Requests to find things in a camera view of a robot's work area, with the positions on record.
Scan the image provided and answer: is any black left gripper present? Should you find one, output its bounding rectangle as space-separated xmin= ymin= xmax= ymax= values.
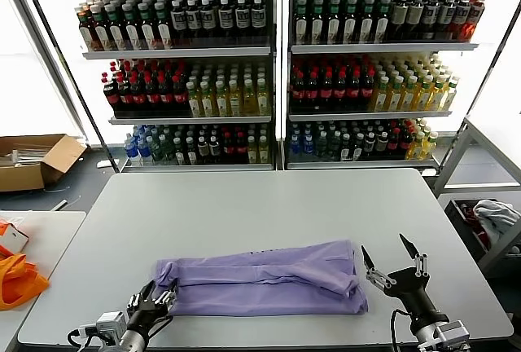
xmin=128 ymin=280 xmax=180 ymax=335

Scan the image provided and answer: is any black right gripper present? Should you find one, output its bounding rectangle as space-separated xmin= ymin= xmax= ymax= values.
xmin=361 ymin=233 xmax=449 ymax=335

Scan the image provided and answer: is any purple t-shirt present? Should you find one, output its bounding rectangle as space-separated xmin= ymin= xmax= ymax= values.
xmin=154 ymin=239 xmax=370 ymax=317

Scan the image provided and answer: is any black storage crate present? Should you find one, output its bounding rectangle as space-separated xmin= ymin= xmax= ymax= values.
xmin=443 ymin=198 xmax=521 ymax=263

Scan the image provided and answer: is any red garment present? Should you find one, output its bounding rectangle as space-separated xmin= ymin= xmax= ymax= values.
xmin=459 ymin=202 xmax=497 ymax=253

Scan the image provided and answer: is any white crumpled garment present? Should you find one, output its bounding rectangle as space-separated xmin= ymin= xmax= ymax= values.
xmin=471 ymin=199 xmax=521 ymax=245

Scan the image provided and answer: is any cola bottle red cap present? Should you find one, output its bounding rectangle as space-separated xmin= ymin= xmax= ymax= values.
xmin=234 ymin=131 xmax=247 ymax=164
xmin=387 ymin=127 xmax=401 ymax=161
xmin=305 ymin=70 xmax=322 ymax=111
xmin=157 ymin=75 xmax=173 ymax=117
xmin=116 ymin=75 xmax=134 ymax=117
xmin=398 ymin=126 xmax=413 ymax=160
xmin=143 ymin=75 xmax=160 ymax=117
xmin=347 ymin=70 xmax=363 ymax=111
xmin=129 ymin=75 xmax=147 ymax=117
xmin=319 ymin=70 xmax=335 ymax=111
xmin=171 ymin=75 xmax=187 ymax=117
xmin=221 ymin=131 xmax=235 ymax=164
xmin=102 ymin=75 xmax=120 ymax=117
xmin=291 ymin=70 xmax=308 ymax=111
xmin=361 ymin=70 xmax=376 ymax=111
xmin=333 ymin=70 xmax=349 ymax=111

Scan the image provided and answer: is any dark bottle white cap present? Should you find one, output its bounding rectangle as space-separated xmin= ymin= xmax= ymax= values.
xmin=172 ymin=136 xmax=186 ymax=165
xmin=208 ymin=133 xmax=221 ymax=165
xmin=195 ymin=133 xmax=210 ymax=165
xmin=184 ymin=135 xmax=199 ymax=165
xmin=363 ymin=131 xmax=377 ymax=161
xmin=352 ymin=132 xmax=366 ymax=161
xmin=375 ymin=131 xmax=389 ymax=161

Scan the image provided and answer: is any orange cloth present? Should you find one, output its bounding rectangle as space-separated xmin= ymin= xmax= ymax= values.
xmin=0 ymin=252 xmax=50 ymax=311

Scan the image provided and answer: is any water bottle blue label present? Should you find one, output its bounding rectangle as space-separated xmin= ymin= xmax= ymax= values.
xmin=136 ymin=134 xmax=152 ymax=166
xmin=123 ymin=133 xmax=140 ymax=166
xmin=287 ymin=131 xmax=301 ymax=161
xmin=300 ymin=131 xmax=315 ymax=161

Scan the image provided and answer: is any orange white carton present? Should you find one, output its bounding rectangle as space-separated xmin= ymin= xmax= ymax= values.
xmin=0 ymin=217 xmax=30 ymax=253

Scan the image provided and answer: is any open cardboard box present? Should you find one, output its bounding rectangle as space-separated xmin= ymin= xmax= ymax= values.
xmin=0 ymin=134 xmax=88 ymax=193

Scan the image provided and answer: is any white strips bundle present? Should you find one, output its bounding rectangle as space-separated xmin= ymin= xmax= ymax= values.
xmin=10 ymin=145 xmax=56 ymax=164

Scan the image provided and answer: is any grey metal bottle shelf rack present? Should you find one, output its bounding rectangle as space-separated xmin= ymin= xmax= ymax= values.
xmin=284 ymin=0 xmax=481 ymax=174
xmin=50 ymin=0 xmax=274 ymax=174

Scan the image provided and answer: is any tea bottle green white label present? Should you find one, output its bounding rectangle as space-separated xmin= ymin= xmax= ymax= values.
xmin=293 ymin=0 xmax=310 ymax=46
xmin=121 ymin=1 xmax=142 ymax=51
xmin=326 ymin=0 xmax=344 ymax=45
xmin=104 ymin=2 xmax=126 ymax=51
xmin=309 ymin=0 xmax=326 ymax=46
xmin=154 ymin=0 xmax=174 ymax=50
xmin=342 ymin=0 xmax=360 ymax=45
xmin=374 ymin=0 xmax=392 ymax=44
xmin=138 ymin=0 xmax=158 ymax=50
xmin=359 ymin=0 xmax=376 ymax=44
xmin=89 ymin=2 xmax=111 ymax=51

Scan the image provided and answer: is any dark drink bottle beige label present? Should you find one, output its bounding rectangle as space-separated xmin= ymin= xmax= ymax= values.
xmin=390 ymin=0 xmax=409 ymax=42
xmin=406 ymin=0 xmax=425 ymax=42

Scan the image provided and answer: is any dark drink bottle white label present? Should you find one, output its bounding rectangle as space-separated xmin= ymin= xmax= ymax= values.
xmin=170 ymin=0 xmax=188 ymax=42
xmin=200 ymin=0 xmax=217 ymax=42
xmin=250 ymin=0 xmax=266 ymax=40
xmin=451 ymin=0 xmax=472 ymax=41
xmin=186 ymin=0 xmax=203 ymax=42
xmin=234 ymin=0 xmax=251 ymax=41
xmin=218 ymin=0 xmax=234 ymax=41
xmin=436 ymin=0 xmax=457 ymax=41
xmin=422 ymin=0 xmax=441 ymax=41

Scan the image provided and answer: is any red drink bottle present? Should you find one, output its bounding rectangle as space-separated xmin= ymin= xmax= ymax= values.
xmin=465 ymin=0 xmax=487 ymax=42

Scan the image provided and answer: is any reddish tea bottle white label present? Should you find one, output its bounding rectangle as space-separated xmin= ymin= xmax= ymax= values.
xmin=75 ymin=4 xmax=97 ymax=52

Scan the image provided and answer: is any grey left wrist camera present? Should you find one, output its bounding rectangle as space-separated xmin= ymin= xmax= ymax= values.
xmin=95 ymin=310 xmax=126 ymax=336

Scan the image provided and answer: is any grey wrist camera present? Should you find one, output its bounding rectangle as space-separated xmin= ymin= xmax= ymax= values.
xmin=95 ymin=310 xmax=126 ymax=336
xmin=434 ymin=319 xmax=473 ymax=348

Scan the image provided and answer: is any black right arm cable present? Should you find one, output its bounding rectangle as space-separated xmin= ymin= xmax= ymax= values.
xmin=389 ymin=306 xmax=413 ymax=352

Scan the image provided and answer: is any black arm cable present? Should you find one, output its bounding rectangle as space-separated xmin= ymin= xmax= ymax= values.
xmin=66 ymin=326 xmax=99 ymax=348
xmin=389 ymin=306 xmax=413 ymax=352

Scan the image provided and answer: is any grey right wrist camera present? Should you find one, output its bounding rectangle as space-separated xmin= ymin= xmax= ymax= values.
xmin=434 ymin=319 xmax=473 ymax=348

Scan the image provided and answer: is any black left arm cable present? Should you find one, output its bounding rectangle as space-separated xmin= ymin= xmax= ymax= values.
xmin=66 ymin=326 xmax=99 ymax=348

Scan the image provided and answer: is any grey metal frame table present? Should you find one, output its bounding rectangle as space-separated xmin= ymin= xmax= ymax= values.
xmin=431 ymin=115 xmax=521 ymax=275

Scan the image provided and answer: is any black metal frame pole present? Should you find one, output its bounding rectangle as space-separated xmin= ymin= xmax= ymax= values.
xmin=15 ymin=0 xmax=120 ymax=174
xmin=463 ymin=0 xmax=521 ymax=121

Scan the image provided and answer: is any grey metal frame post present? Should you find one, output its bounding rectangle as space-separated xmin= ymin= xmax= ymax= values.
xmin=0 ymin=0 xmax=103 ymax=149

